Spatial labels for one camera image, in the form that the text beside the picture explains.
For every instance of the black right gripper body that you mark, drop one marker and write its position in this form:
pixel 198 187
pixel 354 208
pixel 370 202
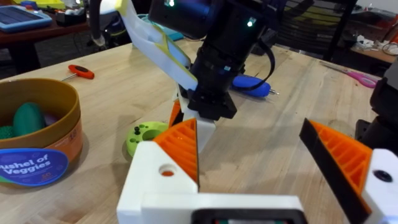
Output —
pixel 224 56

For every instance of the white orange left gripper left finger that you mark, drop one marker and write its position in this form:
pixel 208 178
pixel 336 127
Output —
pixel 149 174

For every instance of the finger of the white orange right gripper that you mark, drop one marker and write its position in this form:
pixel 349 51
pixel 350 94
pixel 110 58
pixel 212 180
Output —
pixel 176 115
pixel 206 133

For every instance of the white orange left gripper right finger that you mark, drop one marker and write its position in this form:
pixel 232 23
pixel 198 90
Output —
pixel 348 161

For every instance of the blue electric screwdriver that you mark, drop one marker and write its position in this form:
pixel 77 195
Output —
pixel 252 85

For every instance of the small black screw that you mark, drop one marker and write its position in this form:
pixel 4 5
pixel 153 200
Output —
pixel 137 130

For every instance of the green disc with holes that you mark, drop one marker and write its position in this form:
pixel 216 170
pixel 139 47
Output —
pixel 146 135

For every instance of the pink scissors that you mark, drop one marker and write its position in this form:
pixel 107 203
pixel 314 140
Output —
pixel 360 77

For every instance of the brown tub with toy vegetables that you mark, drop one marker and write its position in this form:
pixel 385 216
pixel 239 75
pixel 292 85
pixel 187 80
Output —
pixel 34 130

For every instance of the dark brown side table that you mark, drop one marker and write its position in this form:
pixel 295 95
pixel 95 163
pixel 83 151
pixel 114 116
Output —
pixel 37 34

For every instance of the blue flat case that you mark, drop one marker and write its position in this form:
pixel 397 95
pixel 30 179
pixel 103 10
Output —
pixel 21 18

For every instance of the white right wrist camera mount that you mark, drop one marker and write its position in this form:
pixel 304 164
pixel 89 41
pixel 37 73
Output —
pixel 155 43

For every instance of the black shelf frame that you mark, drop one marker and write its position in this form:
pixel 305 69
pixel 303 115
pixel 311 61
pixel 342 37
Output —
pixel 311 28

